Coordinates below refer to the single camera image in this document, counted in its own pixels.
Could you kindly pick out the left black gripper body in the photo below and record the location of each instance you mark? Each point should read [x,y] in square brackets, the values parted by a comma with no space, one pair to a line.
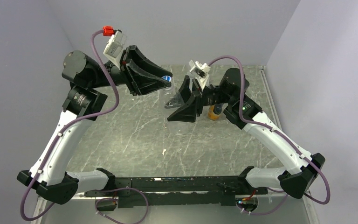
[119,76]

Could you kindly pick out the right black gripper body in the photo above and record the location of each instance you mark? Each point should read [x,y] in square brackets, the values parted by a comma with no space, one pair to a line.
[214,94]

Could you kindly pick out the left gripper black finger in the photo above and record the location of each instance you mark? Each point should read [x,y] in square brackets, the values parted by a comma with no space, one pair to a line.
[136,61]
[148,84]

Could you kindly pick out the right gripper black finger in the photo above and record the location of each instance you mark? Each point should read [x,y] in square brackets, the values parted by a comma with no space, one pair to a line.
[176,97]
[190,109]

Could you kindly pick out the orange juice bottle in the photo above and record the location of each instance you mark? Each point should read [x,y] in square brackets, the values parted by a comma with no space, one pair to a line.
[214,111]

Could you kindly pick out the blue bottle cap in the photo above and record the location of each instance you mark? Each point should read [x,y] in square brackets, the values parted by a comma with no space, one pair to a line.
[167,78]

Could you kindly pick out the clear plastic bottle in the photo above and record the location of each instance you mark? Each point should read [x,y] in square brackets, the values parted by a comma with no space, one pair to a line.
[168,111]

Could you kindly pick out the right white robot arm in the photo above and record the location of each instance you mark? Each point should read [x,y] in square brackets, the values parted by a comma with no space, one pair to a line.
[300,167]

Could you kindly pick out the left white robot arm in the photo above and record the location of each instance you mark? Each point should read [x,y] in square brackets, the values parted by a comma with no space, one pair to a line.
[83,104]

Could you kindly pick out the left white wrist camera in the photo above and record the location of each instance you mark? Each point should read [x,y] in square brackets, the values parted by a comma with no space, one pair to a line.
[115,46]

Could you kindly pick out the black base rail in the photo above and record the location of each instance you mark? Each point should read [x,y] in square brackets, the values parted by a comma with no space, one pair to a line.
[221,190]

